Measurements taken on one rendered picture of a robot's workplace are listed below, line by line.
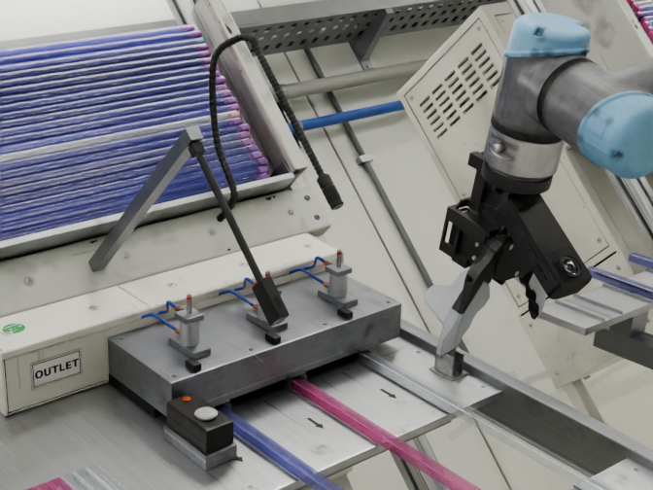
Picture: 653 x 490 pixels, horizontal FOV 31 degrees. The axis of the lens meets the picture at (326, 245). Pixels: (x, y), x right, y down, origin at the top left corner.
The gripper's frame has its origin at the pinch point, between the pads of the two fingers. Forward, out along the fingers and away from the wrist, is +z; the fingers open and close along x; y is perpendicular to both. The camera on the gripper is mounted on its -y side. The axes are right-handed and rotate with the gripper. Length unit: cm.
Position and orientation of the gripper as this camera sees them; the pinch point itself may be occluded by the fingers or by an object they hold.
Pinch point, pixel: (493, 341)
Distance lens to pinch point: 129.1
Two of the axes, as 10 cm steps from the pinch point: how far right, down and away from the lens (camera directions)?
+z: -1.4, 8.6, 4.9
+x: -7.7, 2.2, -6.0
